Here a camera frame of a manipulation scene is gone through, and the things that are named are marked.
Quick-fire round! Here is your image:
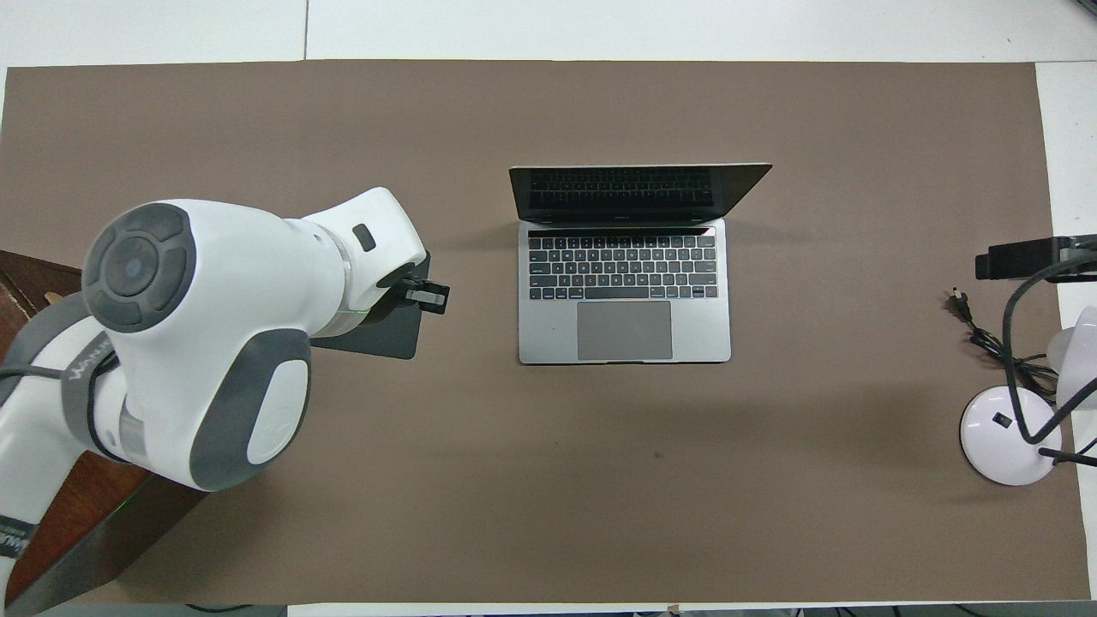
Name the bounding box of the brown table mat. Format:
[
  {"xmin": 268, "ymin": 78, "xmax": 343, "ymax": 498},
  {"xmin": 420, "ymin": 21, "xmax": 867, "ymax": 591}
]
[{"xmin": 0, "ymin": 58, "xmax": 1091, "ymax": 605}]

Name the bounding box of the black lamp power cable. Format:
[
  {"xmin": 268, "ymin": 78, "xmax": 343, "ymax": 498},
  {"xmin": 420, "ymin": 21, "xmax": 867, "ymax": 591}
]
[{"xmin": 945, "ymin": 290, "xmax": 1059, "ymax": 397}]

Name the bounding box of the dark brown wooden box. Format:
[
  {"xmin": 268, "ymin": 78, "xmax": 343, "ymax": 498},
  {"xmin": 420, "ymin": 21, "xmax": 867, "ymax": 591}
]
[{"xmin": 0, "ymin": 249, "xmax": 207, "ymax": 616}]

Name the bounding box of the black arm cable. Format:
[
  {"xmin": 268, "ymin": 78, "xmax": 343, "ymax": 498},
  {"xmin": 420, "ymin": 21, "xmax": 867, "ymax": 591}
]
[
  {"xmin": 1003, "ymin": 253, "xmax": 1097, "ymax": 446},
  {"xmin": 0, "ymin": 351, "xmax": 121, "ymax": 382}
]

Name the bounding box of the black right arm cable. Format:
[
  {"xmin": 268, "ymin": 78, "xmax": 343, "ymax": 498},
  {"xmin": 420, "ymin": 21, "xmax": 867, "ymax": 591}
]
[{"xmin": 1003, "ymin": 253, "xmax": 1097, "ymax": 446}]

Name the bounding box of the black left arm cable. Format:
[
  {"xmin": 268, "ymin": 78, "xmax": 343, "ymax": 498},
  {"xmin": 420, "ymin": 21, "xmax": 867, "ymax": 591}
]
[{"xmin": 0, "ymin": 351, "xmax": 121, "ymax": 382}]

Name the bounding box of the white desk lamp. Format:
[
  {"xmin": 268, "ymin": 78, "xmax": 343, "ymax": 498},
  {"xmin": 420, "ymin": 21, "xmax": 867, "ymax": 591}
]
[{"xmin": 959, "ymin": 306, "xmax": 1097, "ymax": 488}]

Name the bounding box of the silver laptop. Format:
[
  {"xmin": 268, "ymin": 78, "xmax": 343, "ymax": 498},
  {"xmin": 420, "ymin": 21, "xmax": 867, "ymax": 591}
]
[{"xmin": 508, "ymin": 163, "xmax": 773, "ymax": 366}]

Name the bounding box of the black mouse pad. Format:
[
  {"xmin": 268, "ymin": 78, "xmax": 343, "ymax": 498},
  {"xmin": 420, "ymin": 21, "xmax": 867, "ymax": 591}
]
[{"xmin": 310, "ymin": 249, "xmax": 431, "ymax": 361}]

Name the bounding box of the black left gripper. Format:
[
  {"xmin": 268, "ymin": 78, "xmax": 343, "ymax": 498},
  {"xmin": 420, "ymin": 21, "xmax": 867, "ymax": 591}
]
[{"xmin": 375, "ymin": 266, "xmax": 452, "ymax": 316}]

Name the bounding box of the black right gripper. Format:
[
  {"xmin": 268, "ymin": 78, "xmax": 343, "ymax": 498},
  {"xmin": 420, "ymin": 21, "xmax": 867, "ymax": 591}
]
[{"xmin": 975, "ymin": 236, "xmax": 1097, "ymax": 284}]

